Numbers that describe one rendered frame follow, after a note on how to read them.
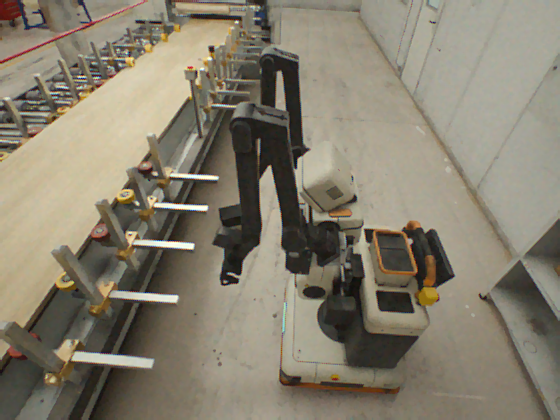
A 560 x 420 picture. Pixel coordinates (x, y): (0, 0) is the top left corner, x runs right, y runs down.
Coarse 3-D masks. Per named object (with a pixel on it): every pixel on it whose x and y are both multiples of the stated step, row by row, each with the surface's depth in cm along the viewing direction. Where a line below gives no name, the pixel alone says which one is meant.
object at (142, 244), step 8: (112, 240) 135; (136, 240) 136; (144, 240) 136; (144, 248) 136; (152, 248) 135; (160, 248) 135; (168, 248) 135; (176, 248) 134; (184, 248) 134; (192, 248) 134
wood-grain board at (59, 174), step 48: (192, 48) 336; (96, 96) 234; (144, 96) 237; (48, 144) 181; (96, 144) 183; (144, 144) 185; (0, 192) 148; (48, 192) 149; (96, 192) 151; (0, 240) 126; (48, 240) 127; (0, 288) 109; (48, 288) 110
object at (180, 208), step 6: (126, 204) 153; (132, 204) 153; (138, 204) 153; (156, 204) 154; (162, 204) 154; (168, 204) 154; (174, 204) 154; (180, 204) 154; (156, 210) 154; (162, 210) 154; (168, 210) 154; (174, 210) 153; (180, 210) 153; (186, 210) 153; (192, 210) 152; (198, 210) 152; (204, 210) 152
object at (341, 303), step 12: (336, 276) 146; (348, 276) 134; (336, 288) 143; (336, 300) 128; (348, 300) 128; (324, 312) 133; (336, 312) 126; (348, 312) 125; (336, 324) 133; (348, 324) 133
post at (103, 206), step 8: (104, 200) 113; (104, 208) 113; (104, 216) 116; (112, 216) 118; (112, 224) 119; (112, 232) 123; (120, 232) 125; (120, 240) 126; (120, 248) 130; (128, 264) 138; (136, 264) 140
